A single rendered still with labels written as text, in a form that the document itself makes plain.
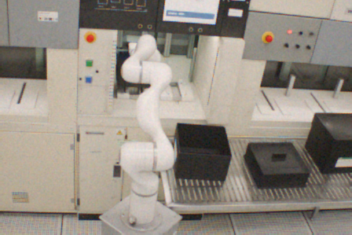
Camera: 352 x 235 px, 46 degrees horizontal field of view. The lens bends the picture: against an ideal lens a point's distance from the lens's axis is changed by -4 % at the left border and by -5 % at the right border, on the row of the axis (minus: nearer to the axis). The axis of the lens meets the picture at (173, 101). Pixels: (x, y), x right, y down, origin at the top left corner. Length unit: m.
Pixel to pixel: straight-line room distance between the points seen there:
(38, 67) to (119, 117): 0.69
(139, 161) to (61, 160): 1.04
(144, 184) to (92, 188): 1.06
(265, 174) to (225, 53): 0.68
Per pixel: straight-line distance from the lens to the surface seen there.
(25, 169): 2.80
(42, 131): 2.62
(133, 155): 1.76
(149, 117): 1.83
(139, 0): 2.23
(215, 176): 2.31
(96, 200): 2.94
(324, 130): 2.58
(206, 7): 2.29
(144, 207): 1.94
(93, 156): 2.70
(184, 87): 2.84
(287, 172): 2.37
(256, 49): 2.45
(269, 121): 2.75
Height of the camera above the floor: 2.25
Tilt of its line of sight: 30 degrees down
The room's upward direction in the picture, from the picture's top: 8 degrees clockwise
